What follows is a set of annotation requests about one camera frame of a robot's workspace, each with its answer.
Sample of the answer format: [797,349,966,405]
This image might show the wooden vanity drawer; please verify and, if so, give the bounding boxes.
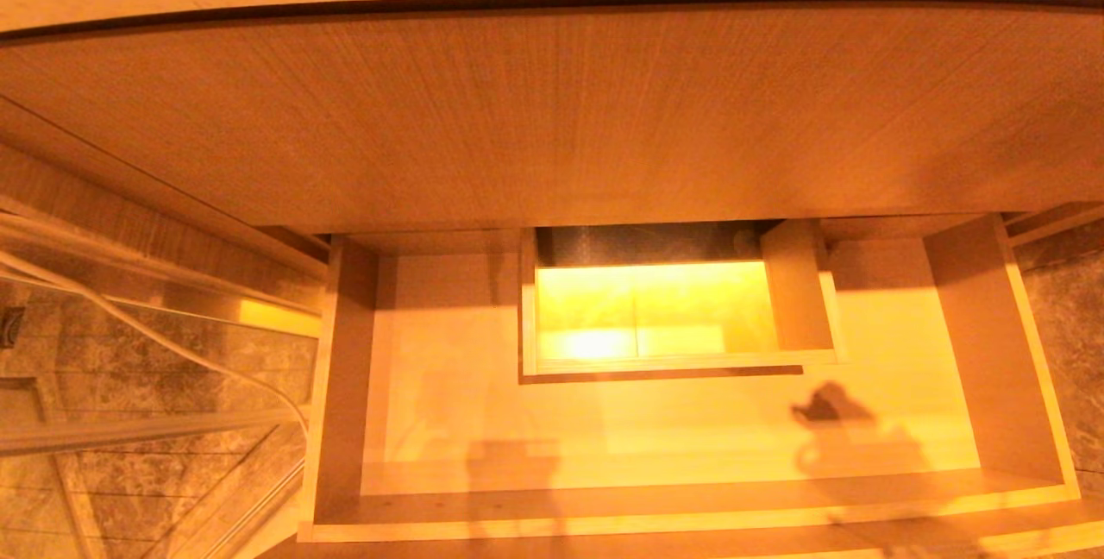
[254,212,1104,559]

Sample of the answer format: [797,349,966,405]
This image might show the glass shower screen pale frame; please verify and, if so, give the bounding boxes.
[0,210,322,559]

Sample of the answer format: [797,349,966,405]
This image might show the wooden vanity side panel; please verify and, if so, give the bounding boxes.
[0,96,333,314]

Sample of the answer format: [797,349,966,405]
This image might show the thin white cable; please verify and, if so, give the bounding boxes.
[0,244,310,430]

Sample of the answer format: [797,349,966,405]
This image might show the wooden upper vanity front panel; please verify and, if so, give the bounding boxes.
[0,3,1104,236]

